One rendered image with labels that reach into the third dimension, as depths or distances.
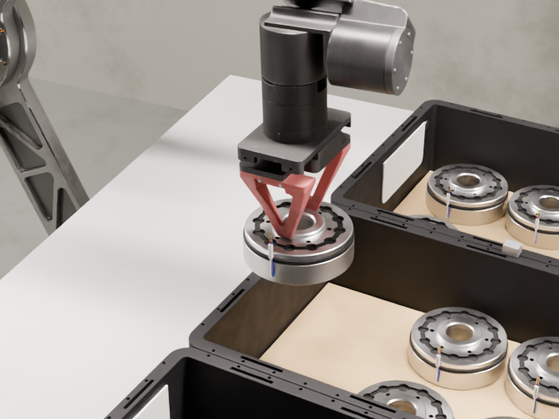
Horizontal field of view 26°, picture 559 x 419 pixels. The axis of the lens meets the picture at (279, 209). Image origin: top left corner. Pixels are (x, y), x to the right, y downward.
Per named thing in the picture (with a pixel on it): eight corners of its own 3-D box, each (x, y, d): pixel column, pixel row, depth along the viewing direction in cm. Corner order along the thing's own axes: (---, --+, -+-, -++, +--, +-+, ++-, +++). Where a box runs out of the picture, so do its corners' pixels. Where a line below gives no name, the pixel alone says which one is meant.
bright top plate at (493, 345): (394, 349, 127) (395, 345, 127) (435, 301, 134) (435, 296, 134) (484, 382, 123) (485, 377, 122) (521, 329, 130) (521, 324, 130)
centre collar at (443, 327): (427, 341, 127) (428, 336, 127) (447, 317, 131) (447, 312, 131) (471, 356, 125) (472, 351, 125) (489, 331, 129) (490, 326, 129)
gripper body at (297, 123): (353, 130, 111) (353, 56, 107) (301, 181, 103) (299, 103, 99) (290, 115, 113) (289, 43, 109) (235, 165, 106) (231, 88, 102)
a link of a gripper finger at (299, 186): (342, 219, 113) (342, 130, 108) (306, 258, 108) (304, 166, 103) (278, 203, 116) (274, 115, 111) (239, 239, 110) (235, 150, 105)
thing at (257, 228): (225, 243, 111) (224, 238, 111) (276, 193, 119) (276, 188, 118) (323, 272, 107) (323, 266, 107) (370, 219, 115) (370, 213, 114)
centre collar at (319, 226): (262, 232, 112) (262, 226, 111) (287, 208, 115) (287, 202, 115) (310, 246, 110) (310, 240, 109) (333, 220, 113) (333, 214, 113)
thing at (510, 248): (501, 253, 129) (502, 244, 128) (506, 248, 130) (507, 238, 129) (517, 258, 128) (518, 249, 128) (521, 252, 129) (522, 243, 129)
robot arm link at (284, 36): (274, -8, 104) (247, 17, 100) (349, 2, 102) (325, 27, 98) (276, 65, 108) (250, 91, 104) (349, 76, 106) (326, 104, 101)
